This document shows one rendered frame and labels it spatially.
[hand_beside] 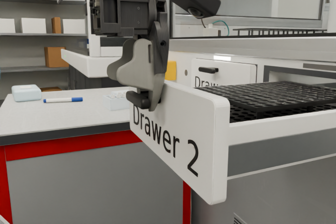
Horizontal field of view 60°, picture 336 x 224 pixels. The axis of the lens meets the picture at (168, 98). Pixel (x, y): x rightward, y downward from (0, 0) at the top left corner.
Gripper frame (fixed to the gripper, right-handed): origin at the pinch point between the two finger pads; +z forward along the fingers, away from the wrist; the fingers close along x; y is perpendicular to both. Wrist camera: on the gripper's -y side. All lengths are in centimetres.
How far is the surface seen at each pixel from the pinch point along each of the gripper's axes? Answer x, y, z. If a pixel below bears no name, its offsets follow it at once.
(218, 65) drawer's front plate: -30.2, -30.8, -1.4
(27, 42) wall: -447, 29, -6
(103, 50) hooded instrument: -112, -16, -3
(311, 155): 12.8, -16.4, 6.2
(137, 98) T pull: 1.9, 2.6, -0.5
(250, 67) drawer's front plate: -17.1, -30.9, -1.7
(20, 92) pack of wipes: -82, 21, 11
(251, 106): 7.8, -10.8, 0.5
